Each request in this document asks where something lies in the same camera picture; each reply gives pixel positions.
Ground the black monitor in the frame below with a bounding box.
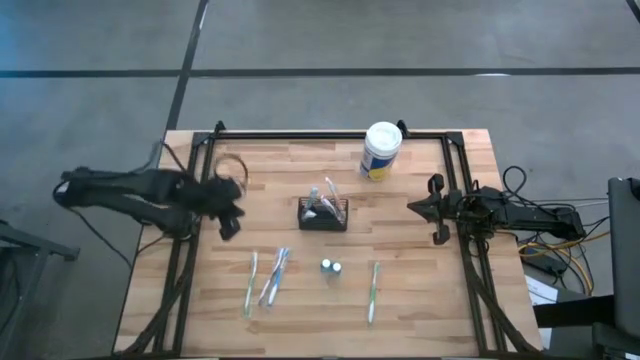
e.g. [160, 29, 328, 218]
[606, 176, 640, 341]

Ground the white paper sheet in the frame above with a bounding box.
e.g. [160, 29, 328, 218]
[524, 273, 560, 307]

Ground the white blue toothbrush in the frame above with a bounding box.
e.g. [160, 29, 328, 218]
[256, 247, 286, 308]

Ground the black bench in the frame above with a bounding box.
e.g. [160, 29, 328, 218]
[532, 293, 640, 360]

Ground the green toothbrush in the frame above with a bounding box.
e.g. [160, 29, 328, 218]
[243, 249, 260, 319]
[367, 261, 382, 326]

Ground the white floor cable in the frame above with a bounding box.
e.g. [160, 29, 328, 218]
[544, 198, 610, 215]

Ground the black wire caddy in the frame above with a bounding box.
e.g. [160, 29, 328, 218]
[297, 196, 350, 232]

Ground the clear toothbrush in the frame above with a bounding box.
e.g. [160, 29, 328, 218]
[319, 195, 344, 219]

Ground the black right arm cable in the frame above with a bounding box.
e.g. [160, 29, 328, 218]
[501, 164, 530, 201]

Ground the black power brick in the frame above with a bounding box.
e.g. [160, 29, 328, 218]
[519, 247, 569, 277]

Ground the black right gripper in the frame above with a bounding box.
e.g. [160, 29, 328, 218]
[407, 173, 470, 246]

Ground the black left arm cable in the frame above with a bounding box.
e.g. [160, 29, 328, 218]
[213, 152, 250, 194]

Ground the blue yellow wipes canister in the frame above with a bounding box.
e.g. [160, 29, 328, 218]
[358, 121, 404, 183]

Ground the dark blue toothbrush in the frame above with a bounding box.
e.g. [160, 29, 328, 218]
[301, 186, 321, 222]

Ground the black aluminium table frame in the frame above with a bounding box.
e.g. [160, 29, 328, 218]
[112, 119, 546, 359]

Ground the purple toothbrush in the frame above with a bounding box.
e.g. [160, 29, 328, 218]
[323, 176, 348, 221]

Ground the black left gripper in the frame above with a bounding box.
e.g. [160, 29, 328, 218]
[199, 175, 246, 241]

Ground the black metal stand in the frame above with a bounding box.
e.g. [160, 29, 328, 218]
[0, 218, 81, 360]

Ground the yellow floor cable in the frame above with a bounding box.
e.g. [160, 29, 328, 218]
[517, 229, 611, 296]

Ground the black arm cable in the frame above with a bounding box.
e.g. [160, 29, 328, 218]
[213, 152, 250, 194]
[501, 164, 530, 201]

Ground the light blue toothbrush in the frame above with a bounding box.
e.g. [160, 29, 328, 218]
[266, 247, 292, 308]

